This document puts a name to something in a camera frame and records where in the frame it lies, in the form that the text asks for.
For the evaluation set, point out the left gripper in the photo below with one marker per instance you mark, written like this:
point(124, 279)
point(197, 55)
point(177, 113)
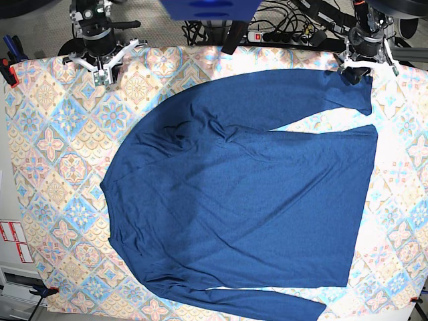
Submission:
point(367, 44)

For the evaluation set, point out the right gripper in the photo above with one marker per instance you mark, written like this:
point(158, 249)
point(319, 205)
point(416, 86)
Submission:
point(100, 43)

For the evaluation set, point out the blue long-sleeve T-shirt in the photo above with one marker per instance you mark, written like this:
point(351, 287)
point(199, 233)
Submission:
point(212, 204)

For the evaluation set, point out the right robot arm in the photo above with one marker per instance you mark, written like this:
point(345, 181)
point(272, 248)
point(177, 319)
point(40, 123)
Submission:
point(92, 11)

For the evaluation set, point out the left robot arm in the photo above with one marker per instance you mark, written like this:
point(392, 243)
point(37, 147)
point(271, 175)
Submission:
point(367, 17)

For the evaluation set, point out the round black base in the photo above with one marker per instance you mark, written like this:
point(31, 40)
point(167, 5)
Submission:
point(68, 48)

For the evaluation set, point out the blue clamp upper left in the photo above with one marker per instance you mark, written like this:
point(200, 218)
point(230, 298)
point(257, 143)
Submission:
point(16, 53)

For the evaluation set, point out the red-black clamp upper left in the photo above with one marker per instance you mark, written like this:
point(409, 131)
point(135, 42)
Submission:
point(9, 73)

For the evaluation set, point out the white power strip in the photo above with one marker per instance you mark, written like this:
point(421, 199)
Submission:
point(286, 38)

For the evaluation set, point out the red-white label stickers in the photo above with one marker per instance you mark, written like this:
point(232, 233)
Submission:
point(12, 232)

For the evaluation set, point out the black clamp lower left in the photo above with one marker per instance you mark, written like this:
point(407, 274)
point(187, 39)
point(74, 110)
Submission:
point(43, 292)

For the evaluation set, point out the black clamp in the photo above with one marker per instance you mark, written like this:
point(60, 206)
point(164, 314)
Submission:
point(43, 292)
point(417, 300)

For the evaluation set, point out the black clamp lower right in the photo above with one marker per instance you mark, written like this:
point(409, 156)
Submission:
point(417, 300)

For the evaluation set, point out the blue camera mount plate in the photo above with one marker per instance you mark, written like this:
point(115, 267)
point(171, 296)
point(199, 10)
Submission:
point(190, 10)

